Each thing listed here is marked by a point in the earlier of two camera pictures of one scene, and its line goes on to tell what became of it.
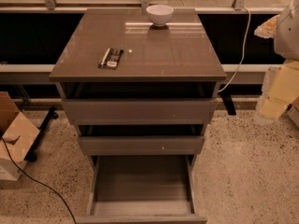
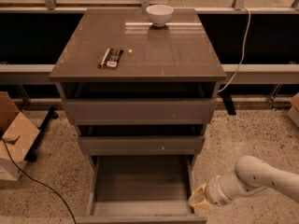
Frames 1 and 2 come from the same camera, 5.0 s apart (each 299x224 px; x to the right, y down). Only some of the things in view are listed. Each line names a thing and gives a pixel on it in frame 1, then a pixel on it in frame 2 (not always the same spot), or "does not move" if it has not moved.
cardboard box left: (19, 134) does not move
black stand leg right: (228, 105) does not move
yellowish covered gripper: (288, 36) → (213, 190)
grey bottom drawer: (142, 189) does not move
